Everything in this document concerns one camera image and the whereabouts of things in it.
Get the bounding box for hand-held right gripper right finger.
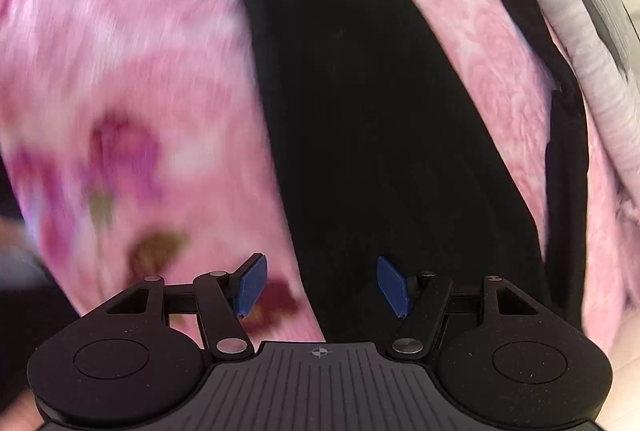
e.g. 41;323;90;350
376;255;552;359

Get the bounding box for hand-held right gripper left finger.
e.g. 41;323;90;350
93;253;269;359

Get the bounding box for black pants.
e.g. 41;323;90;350
210;0;592;348

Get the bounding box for pink floral blanket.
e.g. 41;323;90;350
0;0;626;357

